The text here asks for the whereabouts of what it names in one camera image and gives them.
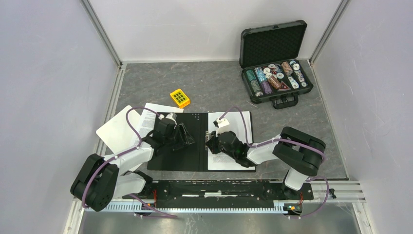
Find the white card sheet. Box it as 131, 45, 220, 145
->
95, 105, 137, 153

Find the printed paper sheet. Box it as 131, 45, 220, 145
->
207, 111, 256, 172
128, 103, 184, 138

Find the metal folder clip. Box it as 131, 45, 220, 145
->
205, 131, 209, 151

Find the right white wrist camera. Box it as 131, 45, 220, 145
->
213, 118, 230, 136

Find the yellow green toy block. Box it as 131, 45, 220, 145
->
170, 88, 191, 109

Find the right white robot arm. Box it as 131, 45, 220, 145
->
206, 127, 326, 199

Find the black poker chip case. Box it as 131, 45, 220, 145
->
239, 20, 314, 109

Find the purple cable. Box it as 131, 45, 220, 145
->
219, 106, 330, 219
81, 107, 179, 219

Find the red folder with black inside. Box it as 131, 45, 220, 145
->
147, 113, 241, 172

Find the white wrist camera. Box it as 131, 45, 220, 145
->
165, 112, 177, 125
213, 118, 230, 136

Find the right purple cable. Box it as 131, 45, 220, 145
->
219, 106, 330, 219

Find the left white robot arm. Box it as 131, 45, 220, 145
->
70, 114, 195, 212

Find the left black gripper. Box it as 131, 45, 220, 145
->
164, 123, 195, 151

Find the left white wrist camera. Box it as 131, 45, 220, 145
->
165, 112, 177, 125

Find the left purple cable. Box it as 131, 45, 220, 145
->
81, 107, 179, 219

